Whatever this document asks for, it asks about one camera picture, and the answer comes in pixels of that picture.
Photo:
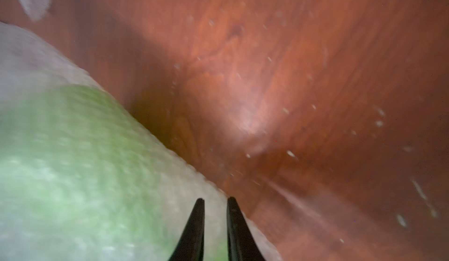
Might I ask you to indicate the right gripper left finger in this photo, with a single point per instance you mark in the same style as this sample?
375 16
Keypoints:
190 246

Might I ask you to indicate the green plastic wine glass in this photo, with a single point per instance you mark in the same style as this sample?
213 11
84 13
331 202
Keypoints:
70 173

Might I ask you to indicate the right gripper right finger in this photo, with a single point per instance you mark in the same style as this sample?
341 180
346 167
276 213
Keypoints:
241 244

